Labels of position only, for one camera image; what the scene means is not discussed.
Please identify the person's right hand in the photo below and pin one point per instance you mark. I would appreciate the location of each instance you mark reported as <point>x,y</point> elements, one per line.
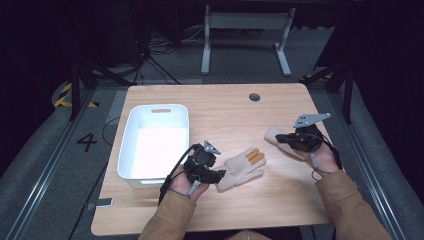
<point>325,160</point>

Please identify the grey tape piece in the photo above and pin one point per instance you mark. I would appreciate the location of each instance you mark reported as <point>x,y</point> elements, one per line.
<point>101,202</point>

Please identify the grey right gripper plug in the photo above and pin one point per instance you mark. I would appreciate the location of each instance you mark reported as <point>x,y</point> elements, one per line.
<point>314,161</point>

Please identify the beige glove with orange fingertips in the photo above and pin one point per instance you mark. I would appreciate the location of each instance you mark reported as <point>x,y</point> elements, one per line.
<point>241,170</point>

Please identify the grey metal desk frame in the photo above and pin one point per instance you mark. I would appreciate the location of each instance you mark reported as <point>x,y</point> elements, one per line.
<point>245,20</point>

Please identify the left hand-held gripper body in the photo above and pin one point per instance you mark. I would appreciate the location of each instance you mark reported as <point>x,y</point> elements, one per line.
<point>199,160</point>

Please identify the grey table grommet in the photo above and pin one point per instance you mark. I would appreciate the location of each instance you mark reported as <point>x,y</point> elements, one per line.
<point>254,97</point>

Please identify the grey gripper plug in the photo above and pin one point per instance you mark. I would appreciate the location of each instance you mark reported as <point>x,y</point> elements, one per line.
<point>314,161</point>
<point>193,188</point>

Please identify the white plastic bin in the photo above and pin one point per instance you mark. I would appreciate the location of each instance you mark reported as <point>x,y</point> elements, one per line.
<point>156,146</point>

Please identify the grey left gripper plug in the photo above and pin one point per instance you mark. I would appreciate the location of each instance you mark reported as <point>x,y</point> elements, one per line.
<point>193,188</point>

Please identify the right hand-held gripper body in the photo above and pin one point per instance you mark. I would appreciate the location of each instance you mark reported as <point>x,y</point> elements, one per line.
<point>306,138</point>

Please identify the black tripod stand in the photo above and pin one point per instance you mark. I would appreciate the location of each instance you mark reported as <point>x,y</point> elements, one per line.
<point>343,80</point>
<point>83,76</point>

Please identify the person's left hand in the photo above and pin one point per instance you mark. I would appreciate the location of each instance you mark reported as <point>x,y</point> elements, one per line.
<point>182,186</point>

